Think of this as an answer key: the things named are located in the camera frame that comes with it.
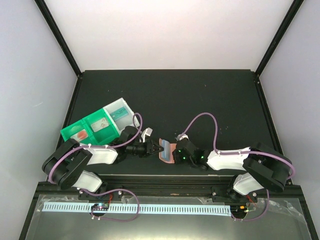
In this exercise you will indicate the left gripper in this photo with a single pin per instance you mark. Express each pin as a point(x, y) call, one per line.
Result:
point(149, 148)

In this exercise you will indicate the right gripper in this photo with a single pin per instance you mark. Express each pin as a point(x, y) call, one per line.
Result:
point(177, 160)

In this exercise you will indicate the pink leather card holder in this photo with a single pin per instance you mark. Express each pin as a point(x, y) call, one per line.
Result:
point(166, 155)

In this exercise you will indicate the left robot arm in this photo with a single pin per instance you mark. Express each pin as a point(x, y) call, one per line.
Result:
point(66, 166)

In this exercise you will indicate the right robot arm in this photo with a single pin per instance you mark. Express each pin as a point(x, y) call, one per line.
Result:
point(261, 168)

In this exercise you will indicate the teal card in bin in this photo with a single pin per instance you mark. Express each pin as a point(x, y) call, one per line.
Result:
point(121, 114)

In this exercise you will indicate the grey card in bin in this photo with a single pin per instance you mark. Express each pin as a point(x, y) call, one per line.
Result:
point(99, 125)

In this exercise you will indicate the red circle card in bin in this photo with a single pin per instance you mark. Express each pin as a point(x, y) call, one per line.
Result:
point(80, 136)

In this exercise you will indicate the white plastic bin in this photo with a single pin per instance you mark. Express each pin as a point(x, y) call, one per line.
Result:
point(120, 126)

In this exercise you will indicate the green plastic bin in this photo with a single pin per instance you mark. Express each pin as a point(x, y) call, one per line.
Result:
point(102, 137)

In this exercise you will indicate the small circuit board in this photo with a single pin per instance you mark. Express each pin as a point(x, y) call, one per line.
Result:
point(100, 207)

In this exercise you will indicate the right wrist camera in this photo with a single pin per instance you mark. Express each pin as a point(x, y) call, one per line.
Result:
point(181, 136)

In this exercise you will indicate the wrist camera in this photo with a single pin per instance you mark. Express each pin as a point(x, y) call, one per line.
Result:
point(181, 136)
point(145, 134)

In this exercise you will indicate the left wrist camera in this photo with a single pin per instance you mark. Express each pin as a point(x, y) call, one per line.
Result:
point(145, 134)

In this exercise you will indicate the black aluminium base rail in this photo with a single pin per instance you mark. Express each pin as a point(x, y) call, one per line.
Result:
point(165, 186)

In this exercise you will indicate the white slotted cable duct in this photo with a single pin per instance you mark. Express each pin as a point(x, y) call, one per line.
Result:
point(120, 208)

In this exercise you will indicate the left black frame post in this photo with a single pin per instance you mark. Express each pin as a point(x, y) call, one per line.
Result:
point(48, 17)

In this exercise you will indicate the black frame post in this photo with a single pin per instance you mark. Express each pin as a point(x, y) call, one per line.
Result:
point(283, 27)
point(48, 17)

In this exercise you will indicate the right black frame post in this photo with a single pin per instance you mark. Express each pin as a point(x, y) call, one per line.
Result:
point(283, 27)

